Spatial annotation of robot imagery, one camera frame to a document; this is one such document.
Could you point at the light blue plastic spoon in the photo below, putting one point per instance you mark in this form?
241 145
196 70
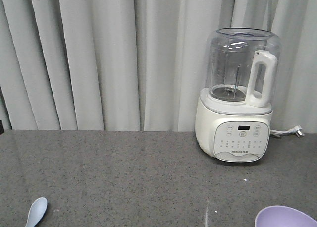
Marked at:
36 211

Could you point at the purple plastic bowl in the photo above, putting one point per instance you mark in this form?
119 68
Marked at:
283 216

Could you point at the white blender with clear jar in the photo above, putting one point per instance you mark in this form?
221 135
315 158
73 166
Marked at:
234 107

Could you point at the grey pleated curtain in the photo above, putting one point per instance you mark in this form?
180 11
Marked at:
140 64

